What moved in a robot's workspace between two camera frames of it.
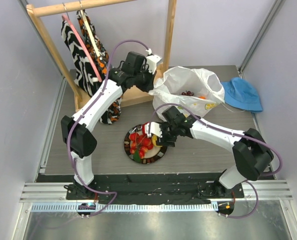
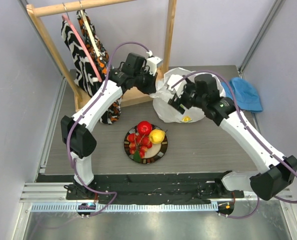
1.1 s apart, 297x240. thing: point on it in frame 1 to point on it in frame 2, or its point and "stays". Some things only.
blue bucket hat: [241, 94] stays
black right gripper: [164, 135] to [180, 99]
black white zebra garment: [87, 77] stays
